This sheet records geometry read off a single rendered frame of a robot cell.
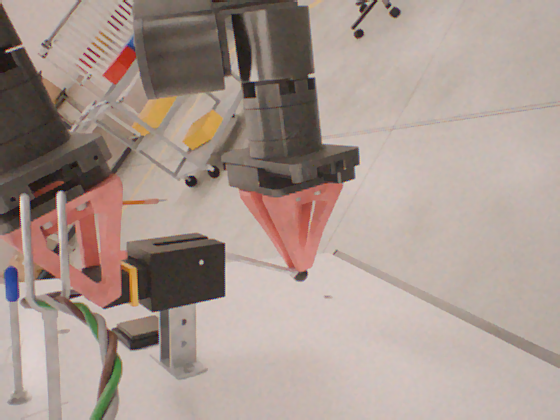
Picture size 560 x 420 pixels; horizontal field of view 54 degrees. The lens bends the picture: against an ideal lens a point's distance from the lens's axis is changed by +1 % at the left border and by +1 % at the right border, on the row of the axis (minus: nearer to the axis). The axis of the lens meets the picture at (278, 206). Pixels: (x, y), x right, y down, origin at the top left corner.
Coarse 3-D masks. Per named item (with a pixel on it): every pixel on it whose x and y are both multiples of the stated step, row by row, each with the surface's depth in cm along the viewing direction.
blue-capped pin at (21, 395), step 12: (12, 276) 33; (12, 288) 33; (12, 300) 33; (12, 312) 34; (12, 324) 34; (12, 336) 34; (12, 348) 34; (12, 360) 34; (12, 396) 34; (24, 396) 35
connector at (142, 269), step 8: (136, 264) 37; (144, 264) 37; (88, 272) 35; (96, 272) 35; (128, 272) 35; (144, 272) 36; (96, 280) 34; (128, 280) 35; (144, 280) 36; (128, 288) 35; (144, 288) 36; (120, 296) 35; (128, 296) 35; (144, 296) 36; (96, 304) 35; (112, 304) 35; (120, 304) 35
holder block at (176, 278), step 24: (144, 240) 39; (168, 240) 39; (192, 240) 40; (216, 240) 39; (168, 264) 36; (192, 264) 37; (216, 264) 38; (168, 288) 36; (192, 288) 37; (216, 288) 39
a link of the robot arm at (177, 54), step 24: (144, 0) 39; (168, 0) 39; (192, 0) 40; (216, 0) 41; (144, 24) 38; (168, 24) 38; (192, 24) 38; (216, 24) 38; (144, 48) 37; (168, 48) 38; (192, 48) 38; (216, 48) 38; (144, 72) 38; (168, 72) 38; (192, 72) 38; (216, 72) 39; (168, 96) 40
